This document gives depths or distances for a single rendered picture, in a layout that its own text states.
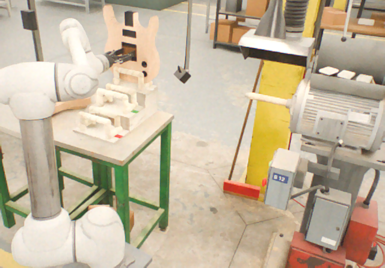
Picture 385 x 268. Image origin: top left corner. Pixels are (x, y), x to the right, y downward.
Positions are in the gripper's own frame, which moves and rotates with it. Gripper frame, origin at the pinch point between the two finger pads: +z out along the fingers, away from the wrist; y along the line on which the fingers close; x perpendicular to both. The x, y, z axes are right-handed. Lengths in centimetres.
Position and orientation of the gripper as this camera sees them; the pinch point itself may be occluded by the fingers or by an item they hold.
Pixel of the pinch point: (126, 53)
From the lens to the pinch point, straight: 211.8
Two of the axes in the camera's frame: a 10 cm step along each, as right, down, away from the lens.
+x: 0.6, -8.8, -4.7
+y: 9.0, 2.5, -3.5
